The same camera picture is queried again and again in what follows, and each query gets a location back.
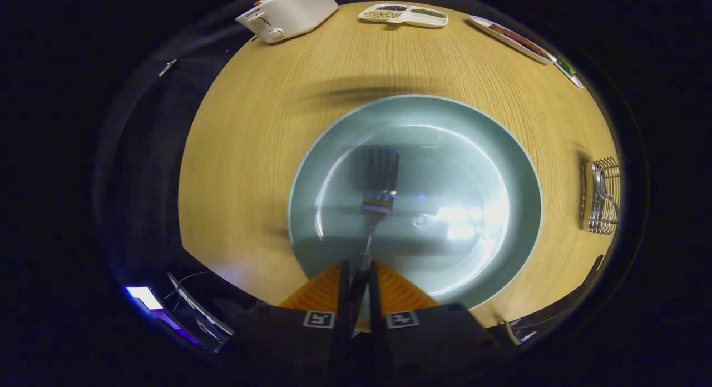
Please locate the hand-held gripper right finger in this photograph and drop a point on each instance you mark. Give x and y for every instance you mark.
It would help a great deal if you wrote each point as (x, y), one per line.
(375, 292)

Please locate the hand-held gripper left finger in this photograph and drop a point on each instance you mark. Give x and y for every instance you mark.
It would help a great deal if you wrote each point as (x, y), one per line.
(343, 289)

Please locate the metal fork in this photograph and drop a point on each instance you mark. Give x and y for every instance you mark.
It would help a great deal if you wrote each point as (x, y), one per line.
(381, 175)

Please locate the metal spoon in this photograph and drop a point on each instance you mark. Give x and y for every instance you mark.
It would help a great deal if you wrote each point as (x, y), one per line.
(598, 182)

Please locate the pale green plate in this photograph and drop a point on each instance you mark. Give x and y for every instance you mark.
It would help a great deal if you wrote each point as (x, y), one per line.
(456, 153)

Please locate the perforated metal basket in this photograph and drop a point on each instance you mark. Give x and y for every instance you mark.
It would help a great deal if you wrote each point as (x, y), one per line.
(584, 201)

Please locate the white divided tray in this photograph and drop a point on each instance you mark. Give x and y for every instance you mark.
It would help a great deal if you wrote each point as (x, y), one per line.
(434, 23)

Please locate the pile of yellow beans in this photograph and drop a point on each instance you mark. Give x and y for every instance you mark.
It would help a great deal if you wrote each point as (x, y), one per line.
(381, 14)

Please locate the white toaster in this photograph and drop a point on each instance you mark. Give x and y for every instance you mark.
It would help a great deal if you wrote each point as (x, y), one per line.
(295, 14)

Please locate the silver metal clip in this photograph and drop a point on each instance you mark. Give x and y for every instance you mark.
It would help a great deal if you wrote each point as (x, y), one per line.
(167, 67)

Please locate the pile of dark beans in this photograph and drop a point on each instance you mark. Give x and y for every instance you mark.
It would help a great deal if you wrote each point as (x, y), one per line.
(392, 8)

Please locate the pile of green beans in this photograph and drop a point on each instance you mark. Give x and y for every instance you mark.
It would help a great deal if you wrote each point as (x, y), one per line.
(428, 12)

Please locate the white food plate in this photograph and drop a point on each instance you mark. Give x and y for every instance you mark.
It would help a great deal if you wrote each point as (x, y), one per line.
(500, 35)

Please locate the brown meat pieces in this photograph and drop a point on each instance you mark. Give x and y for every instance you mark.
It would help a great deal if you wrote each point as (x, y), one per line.
(517, 39)

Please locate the white square coaster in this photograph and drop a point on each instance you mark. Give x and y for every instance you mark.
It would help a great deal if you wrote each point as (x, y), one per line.
(576, 82)

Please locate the green drink bottle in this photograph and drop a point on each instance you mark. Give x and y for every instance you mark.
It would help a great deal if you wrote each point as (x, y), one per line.
(567, 67)

